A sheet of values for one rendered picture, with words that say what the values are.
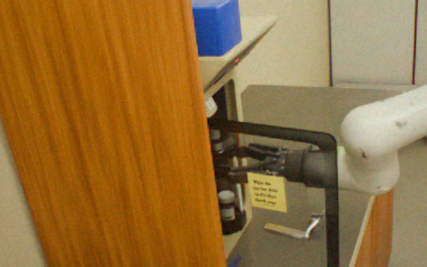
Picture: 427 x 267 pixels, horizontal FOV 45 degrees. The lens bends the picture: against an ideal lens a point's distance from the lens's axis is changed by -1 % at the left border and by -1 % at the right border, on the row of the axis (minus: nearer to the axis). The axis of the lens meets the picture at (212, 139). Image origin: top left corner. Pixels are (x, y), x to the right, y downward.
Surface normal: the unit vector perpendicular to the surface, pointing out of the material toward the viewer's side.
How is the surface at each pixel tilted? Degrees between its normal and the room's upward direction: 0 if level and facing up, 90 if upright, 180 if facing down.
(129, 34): 90
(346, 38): 90
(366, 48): 90
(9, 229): 90
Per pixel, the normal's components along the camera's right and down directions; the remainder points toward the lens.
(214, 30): -0.40, 0.44
